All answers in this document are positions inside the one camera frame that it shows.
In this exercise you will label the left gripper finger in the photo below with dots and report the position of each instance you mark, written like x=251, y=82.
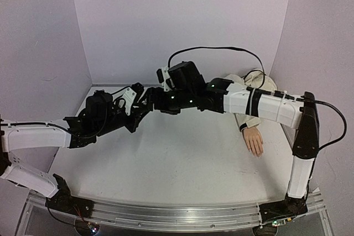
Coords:
x=135, y=120
x=138, y=106

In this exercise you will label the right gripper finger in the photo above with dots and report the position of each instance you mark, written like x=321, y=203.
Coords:
x=148, y=106
x=149, y=95

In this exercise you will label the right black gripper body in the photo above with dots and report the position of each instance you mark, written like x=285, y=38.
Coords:
x=159, y=100

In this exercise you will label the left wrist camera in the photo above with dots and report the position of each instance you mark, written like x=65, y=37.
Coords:
x=131, y=96

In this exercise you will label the mannequin hand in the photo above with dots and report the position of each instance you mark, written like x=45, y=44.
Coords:
x=254, y=141

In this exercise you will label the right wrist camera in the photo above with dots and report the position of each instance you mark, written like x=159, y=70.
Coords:
x=165, y=79

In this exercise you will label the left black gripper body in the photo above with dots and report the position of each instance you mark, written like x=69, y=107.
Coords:
x=105, y=125

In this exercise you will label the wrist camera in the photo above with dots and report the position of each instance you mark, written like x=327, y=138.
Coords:
x=165, y=79
x=131, y=96

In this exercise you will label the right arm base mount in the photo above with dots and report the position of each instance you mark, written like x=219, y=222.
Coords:
x=289, y=207

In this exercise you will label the aluminium front rail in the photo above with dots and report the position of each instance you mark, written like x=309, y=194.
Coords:
x=111, y=218

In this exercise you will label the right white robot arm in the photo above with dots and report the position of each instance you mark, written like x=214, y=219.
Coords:
x=296, y=112

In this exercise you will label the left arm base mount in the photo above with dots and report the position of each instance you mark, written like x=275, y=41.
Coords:
x=63, y=201

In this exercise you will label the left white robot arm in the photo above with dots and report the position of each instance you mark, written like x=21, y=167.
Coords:
x=30, y=135

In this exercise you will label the beige jacket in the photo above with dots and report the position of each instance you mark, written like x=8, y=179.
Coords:
x=253, y=79

